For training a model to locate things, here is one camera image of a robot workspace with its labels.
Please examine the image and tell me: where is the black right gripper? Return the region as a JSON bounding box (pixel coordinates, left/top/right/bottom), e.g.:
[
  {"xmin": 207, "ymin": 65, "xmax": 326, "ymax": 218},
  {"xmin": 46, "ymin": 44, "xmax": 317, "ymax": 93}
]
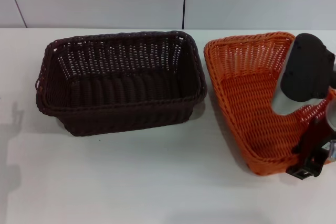
[{"xmin": 286, "ymin": 116, "xmax": 333, "ymax": 180}]

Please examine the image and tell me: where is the orange woven basket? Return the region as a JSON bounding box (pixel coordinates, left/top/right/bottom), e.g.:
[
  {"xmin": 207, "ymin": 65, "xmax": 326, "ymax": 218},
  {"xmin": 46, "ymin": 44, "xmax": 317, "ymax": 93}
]
[{"xmin": 203, "ymin": 31, "xmax": 336, "ymax": 176}]

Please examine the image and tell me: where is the dark brown woven basket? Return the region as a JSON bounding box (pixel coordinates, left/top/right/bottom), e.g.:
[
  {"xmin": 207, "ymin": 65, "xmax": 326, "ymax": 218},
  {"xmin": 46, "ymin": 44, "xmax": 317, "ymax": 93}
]
[{"xmin": 34, "ymin": 30, "xmax": 208, "ymax": 137}]

